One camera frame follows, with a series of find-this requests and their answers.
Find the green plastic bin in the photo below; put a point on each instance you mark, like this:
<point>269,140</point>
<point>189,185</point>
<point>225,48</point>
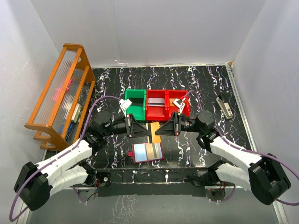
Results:
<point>138,98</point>

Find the orange card in bin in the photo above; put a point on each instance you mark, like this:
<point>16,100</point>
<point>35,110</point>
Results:
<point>171,102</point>

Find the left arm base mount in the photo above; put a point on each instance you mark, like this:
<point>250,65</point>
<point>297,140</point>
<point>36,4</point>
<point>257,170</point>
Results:
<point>94,181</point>

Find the red bin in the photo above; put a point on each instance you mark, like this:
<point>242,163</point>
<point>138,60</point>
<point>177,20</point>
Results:
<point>155,113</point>
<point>178,94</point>

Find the grey striped card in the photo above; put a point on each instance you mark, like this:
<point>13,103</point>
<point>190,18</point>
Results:
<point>156,102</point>

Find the red leather card holder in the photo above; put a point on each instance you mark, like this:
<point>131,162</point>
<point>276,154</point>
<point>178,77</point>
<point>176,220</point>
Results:
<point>146,152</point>

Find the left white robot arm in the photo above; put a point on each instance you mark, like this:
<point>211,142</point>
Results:
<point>36,183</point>

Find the red bin right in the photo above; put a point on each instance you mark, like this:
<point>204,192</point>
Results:
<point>178,94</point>

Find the red bin left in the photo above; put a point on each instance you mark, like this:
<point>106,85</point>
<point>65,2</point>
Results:
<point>155,113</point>

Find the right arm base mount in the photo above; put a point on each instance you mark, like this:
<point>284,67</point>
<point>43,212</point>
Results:
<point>214,188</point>

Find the black grey stapler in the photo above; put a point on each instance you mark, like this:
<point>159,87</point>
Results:
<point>224,106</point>

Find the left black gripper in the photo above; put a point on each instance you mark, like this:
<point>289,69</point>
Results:
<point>130,125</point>

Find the orange wooden rack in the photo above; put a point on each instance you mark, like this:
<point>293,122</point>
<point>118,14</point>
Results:
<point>71,81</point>

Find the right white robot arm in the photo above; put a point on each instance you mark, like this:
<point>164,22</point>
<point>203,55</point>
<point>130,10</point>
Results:
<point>262,174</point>

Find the beige box in rack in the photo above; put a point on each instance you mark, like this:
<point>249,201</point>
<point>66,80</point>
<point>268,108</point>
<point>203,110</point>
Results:
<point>76,113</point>

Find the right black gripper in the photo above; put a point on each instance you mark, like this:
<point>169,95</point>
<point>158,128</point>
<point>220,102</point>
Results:
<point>176,124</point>

